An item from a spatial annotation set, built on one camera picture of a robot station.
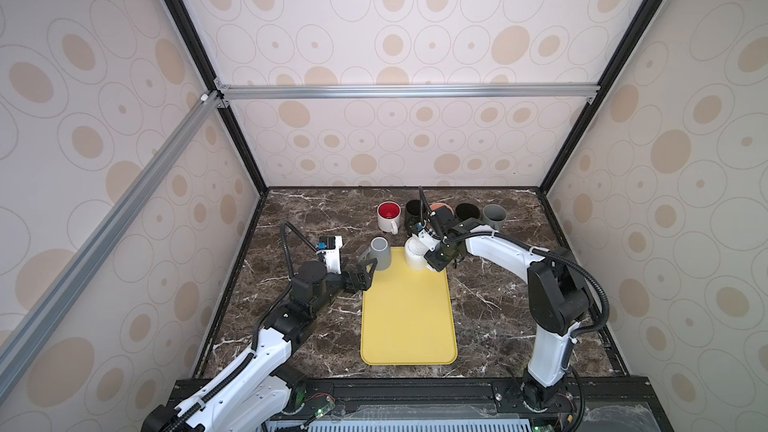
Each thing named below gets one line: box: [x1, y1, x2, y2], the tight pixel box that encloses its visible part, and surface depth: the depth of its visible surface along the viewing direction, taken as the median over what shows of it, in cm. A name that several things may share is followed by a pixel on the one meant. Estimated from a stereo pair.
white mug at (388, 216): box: [377, 200, 401, 235], surface depth 105 cm
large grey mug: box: [482, 204, 507, 232], surface depth 100 cm
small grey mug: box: [368, 236, 391, 271], surface depth 94 cm
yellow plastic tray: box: [360, 246, 458, 365], surface depth 87 cm
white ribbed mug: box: [404, 236, 428, 271], surface depth 94 cm
